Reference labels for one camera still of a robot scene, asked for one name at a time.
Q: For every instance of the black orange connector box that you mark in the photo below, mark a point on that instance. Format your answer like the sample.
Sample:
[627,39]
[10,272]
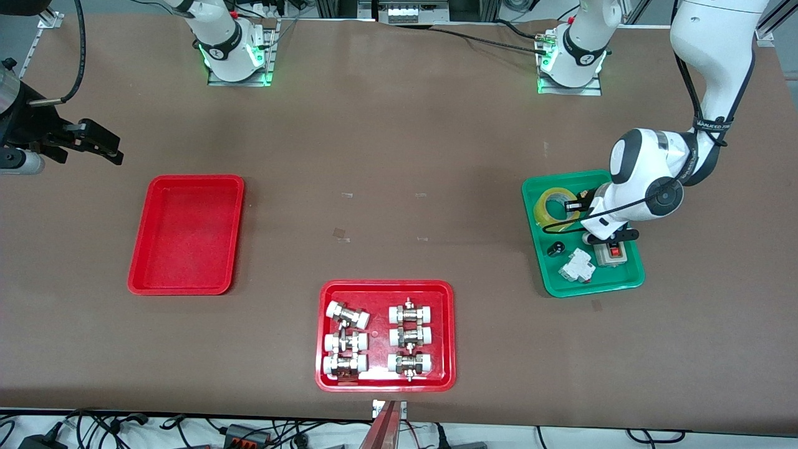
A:
[246,435]

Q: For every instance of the white circuit breaker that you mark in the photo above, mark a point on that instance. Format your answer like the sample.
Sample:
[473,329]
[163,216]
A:
[576,267]

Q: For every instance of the empty red plastic tray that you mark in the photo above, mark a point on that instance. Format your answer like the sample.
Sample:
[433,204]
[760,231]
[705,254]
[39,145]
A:
[187,237]

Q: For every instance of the small black knob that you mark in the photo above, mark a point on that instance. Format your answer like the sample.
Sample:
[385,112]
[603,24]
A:
[557,249]

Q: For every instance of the reddish metal stand bar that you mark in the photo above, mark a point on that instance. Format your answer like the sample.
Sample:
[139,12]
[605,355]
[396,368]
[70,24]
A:
[386,427]

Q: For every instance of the metal pipe fitting white caps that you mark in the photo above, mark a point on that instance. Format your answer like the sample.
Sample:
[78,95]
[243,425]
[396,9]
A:
[410,337]
[347,315]
[409,363]
[345,342]
[344,365]
[410,313]

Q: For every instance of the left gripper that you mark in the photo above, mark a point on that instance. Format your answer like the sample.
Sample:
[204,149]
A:
[584,201]

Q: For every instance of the green plastic tray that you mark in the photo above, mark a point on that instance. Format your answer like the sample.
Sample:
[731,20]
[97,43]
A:
[573,285]

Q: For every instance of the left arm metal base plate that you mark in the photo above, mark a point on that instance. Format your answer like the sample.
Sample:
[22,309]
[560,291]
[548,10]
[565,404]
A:
[592,89]

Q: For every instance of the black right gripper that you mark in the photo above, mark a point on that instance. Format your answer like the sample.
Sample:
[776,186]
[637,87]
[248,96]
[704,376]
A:
[24,123]

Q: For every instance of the red tray holding fittings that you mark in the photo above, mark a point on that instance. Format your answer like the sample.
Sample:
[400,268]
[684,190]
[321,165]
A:
[380,333]

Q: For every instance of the white power strip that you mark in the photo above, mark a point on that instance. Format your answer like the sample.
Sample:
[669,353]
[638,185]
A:
[409,14]

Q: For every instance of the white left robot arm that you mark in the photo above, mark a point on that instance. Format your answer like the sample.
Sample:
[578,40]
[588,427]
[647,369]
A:
[717,37]

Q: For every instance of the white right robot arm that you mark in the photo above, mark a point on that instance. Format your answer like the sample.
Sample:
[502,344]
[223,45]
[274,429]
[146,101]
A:
[221,43]

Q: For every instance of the black power adapter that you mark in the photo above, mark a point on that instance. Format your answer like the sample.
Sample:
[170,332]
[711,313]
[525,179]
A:
[40,441]

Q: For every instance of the yellow clear tape roll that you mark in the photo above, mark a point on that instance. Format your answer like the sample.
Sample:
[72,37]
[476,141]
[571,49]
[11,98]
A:
[543,209]

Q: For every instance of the grey push button switch box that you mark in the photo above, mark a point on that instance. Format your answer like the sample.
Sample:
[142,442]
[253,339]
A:
[614,255]

